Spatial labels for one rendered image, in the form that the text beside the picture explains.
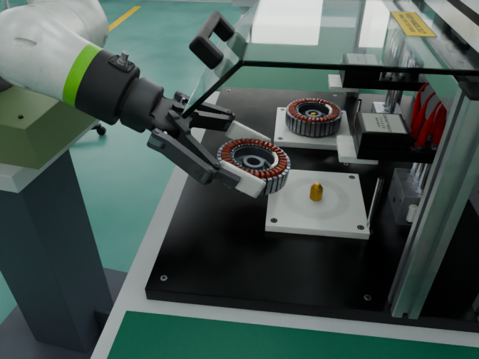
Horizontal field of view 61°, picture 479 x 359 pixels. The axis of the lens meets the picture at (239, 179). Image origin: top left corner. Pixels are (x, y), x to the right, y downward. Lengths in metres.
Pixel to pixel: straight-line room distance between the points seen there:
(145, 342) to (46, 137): 0.48
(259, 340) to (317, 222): 0.20
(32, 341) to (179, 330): 1.04
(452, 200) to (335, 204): 0.26
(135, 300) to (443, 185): 0.39
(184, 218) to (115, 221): 1.23
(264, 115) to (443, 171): 0.57
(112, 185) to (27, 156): 1.24
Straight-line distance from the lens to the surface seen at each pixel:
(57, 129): 0.89
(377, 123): 0.60
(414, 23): 0.51
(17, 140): 0.85
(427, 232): 0.45
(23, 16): 0.62
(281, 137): 0.81
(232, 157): 0.61
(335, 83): 0.81
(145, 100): 0.58
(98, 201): 1.99
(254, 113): 0.92
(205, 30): 0.45
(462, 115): 0.38
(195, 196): 0.68
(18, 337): 1.56
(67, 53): 0.59
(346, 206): 0.65
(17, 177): 0.88
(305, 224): 0.61
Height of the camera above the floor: 1.19
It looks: 36 degrees down
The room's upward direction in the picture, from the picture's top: straight up
